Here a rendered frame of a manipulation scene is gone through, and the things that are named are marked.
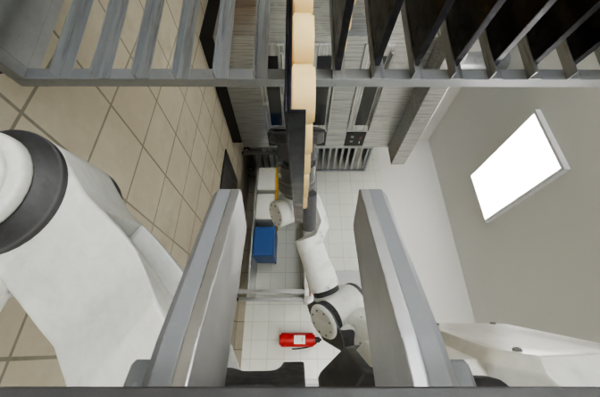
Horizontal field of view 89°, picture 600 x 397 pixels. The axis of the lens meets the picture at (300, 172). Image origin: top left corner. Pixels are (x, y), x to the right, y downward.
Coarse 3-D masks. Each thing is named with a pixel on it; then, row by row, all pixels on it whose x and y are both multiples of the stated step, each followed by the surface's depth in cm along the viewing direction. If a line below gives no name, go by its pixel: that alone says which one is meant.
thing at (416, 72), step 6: (402, 6) 76; (402, 12) 76; (402, 18) 76; (408, 24) 72; (408, 30) 72; (408, 36) 72; (408, 42) 72; (408, 48) 72; (408, 54) 72; (408, 60) 72; (414, 60) 69; (414, 66) 68; (420, 66) 71; (414, 72) 68; (420, 72) 71; (414, 78) 70; (420, 78) 70
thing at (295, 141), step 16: (288, 0) 24; (288, 16) 23; (288, 32) 23; (288, 48) 22; (288, 64) 22; (288, 80) 21; (288, 96) 21; (288, 112) 21; (304, 112) 21; (288, 128) 23; (304, 128) 23; (288, 144) 25; (304, 144) 25; (288, 160) 29
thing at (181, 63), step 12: (192, 0) 78; (192, 12) 76; (180, 24) 72; (192, 24) 75; (180, 36) 72; (192, 36) 74; (180, 48) 72; (192, 48) 73; (180, 60) 72; (180, 72) 70
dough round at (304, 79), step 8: (296, 64) 25; (304, 64) 25; (296, 72) 24; (304, 72) 24; (312, 72) 24; (296, 80) 24; (304, 80) 24; (312, 80) 24; (296, 88) 24; (304, 88) 24; (312, 88) 24; (296, 96) 24; (304, 96) 24; (312, 96) 24; (296, 104) 24; (304, 104) 24; (312, 104) 24; (312, 112) 25; (312, 120) 26
